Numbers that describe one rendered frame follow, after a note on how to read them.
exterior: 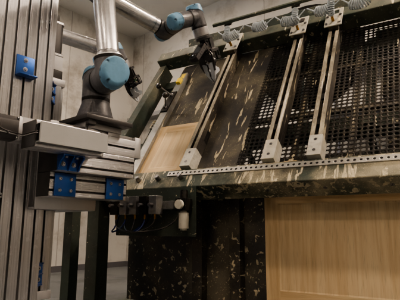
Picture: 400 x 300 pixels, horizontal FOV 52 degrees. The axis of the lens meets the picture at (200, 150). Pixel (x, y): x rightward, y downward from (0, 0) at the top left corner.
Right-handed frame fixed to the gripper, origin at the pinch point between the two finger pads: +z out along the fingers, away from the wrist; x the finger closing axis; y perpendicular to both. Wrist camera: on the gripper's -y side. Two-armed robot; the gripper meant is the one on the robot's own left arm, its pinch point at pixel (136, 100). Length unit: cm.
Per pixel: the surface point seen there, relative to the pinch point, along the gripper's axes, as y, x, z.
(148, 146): 6.0, -16.6, 25.2
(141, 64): -242, 404, 18
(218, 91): 46, 15, 13
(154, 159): 12.1, -25.0, 31.0
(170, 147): 20.7, -18.1, 29.0
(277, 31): 80, 59, -4
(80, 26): -280, 345, -74
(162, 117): 7.9, 7.3, 16.9
